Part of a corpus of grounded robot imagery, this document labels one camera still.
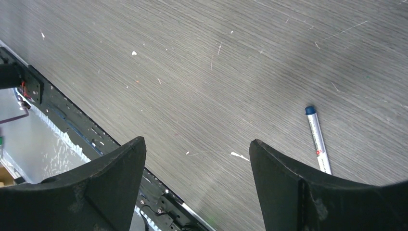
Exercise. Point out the white marker pen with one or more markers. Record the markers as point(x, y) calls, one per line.
point(321, 153)

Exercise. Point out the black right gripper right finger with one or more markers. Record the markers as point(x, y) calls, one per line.
point(296, 197)

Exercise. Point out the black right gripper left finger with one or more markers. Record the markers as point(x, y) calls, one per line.
point(97, 196)

